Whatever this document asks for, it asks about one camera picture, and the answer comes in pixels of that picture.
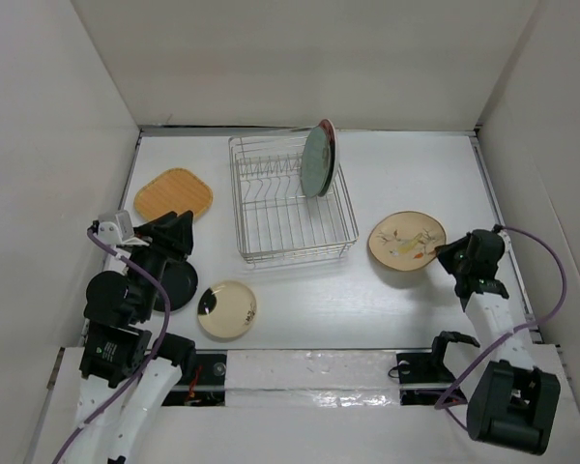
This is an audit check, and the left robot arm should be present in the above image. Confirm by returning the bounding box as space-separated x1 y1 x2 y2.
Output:
54 210 196 463

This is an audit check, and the beige bird pattern plate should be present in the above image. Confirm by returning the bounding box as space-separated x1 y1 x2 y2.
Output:
367 211 447 272

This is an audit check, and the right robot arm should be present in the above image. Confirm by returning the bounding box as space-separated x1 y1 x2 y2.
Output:
434 225 565 455

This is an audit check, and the orange bamboo square plate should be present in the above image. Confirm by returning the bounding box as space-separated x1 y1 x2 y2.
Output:
133 167 214 221

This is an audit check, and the teal flower plate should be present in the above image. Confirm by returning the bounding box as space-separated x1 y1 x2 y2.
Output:
300 126 330 198

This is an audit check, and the black round plate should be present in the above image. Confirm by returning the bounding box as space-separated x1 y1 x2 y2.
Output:
151 262 198 312

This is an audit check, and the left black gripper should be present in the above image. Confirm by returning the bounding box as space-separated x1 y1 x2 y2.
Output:
126 207 192 318

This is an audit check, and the cream plate with black spot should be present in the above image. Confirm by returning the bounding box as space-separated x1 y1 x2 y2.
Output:
197 280 257 340

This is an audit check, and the red and blue floral plate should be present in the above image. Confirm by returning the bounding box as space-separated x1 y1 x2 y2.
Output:
318 119 339 197

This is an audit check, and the purple cable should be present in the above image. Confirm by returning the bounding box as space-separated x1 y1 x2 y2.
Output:
52 231 173 464
434 225 569 434

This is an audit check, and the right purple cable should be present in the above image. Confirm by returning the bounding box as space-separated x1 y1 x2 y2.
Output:
434 225 569 434

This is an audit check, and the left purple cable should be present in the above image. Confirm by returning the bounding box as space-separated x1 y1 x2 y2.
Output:
52 231 173 464

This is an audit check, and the wire dish rack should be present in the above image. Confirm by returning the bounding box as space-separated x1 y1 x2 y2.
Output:
228 128 359 266

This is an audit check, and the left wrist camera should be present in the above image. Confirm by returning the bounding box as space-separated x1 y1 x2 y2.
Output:
92 210 137 246

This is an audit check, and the white foam front strip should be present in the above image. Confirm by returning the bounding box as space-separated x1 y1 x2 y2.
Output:
224 350 400 408

